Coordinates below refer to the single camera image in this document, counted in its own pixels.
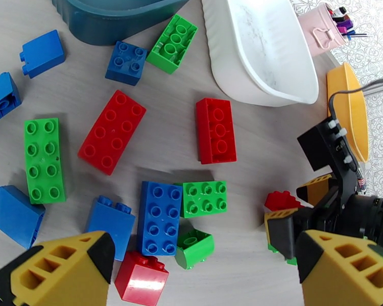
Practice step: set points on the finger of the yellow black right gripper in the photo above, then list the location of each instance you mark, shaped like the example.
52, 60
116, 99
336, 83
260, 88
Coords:
316, 189
282, 233

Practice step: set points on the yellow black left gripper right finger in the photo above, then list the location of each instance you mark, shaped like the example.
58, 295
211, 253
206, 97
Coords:
344, 276

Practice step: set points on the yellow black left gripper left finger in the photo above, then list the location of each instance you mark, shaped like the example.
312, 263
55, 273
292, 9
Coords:
60, 276

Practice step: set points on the small green lego brick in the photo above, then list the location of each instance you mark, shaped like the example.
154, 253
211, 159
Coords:
292, 261

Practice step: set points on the small red lego brick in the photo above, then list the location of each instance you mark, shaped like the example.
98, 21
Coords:
281, 200

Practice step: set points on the tall blue lego brick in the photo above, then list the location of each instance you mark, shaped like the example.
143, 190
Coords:
16, 217
111, 227

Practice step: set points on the red two-by-four lego brick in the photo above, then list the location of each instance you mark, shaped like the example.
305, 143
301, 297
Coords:
216, 131
111, 132

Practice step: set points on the blue two-by-three lego brick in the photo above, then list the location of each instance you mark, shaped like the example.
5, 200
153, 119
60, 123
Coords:
1, 98

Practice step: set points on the dark blue two-by-two lego brick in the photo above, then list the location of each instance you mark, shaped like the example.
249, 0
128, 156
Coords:
126, 63

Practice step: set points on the red two-by-two lego brick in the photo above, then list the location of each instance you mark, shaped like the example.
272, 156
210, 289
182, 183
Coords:
142, 278

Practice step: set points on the green two-by-three lego brick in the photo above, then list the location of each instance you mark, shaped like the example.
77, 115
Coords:
205, 198

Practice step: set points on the yellow plastic container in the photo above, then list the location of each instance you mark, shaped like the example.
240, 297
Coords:
351, 101

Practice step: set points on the blue two-by-four lego brick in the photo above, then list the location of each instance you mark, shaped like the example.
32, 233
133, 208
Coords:
159, 218

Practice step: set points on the green two-by-four lego brick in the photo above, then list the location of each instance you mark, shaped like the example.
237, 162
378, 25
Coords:
44, 161
172, 43

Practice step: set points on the white plastic container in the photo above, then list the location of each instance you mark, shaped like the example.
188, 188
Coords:
258, 43

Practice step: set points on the blue pen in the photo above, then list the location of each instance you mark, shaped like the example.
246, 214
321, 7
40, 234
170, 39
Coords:
354, 35

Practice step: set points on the pink metal tin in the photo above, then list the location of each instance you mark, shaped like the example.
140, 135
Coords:
319, 31

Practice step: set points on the purple marker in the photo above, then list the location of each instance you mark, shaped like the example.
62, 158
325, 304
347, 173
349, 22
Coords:
344, 26

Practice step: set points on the black marker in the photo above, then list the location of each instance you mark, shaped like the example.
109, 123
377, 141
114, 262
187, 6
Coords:
338, 11

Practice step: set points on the teal plastic container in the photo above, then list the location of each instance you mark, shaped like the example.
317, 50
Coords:
108, 27

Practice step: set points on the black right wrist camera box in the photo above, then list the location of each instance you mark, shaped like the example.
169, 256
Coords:
322, 149

